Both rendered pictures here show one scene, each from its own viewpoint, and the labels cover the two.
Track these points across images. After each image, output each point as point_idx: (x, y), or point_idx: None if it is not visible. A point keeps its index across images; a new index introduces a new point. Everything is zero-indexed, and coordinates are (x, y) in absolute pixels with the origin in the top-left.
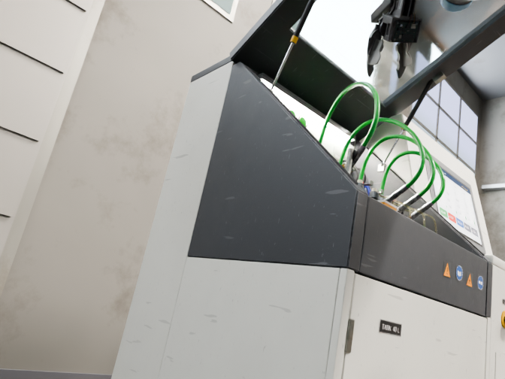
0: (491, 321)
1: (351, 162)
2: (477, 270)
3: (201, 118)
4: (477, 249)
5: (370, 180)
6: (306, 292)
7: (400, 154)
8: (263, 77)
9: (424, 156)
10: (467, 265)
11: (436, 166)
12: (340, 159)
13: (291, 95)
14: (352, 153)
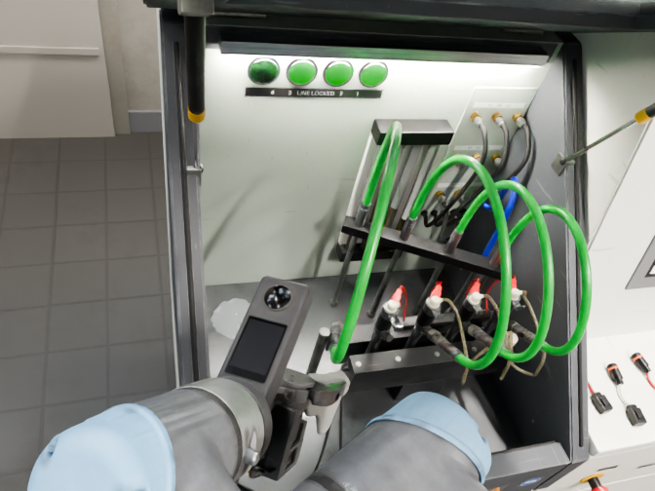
0: (548, 488)
1: (321, 350)
2: (527, 477)
3: (160, 66)
4: (580, 433)
5: (536, 168)
6: None
7: (559, 215)
8: (225, 53)
9: (495, 357)
10: (493, 484)
11: (581, 311)
12: (426, 186)
13: (322, 54)
14: (323, 341)
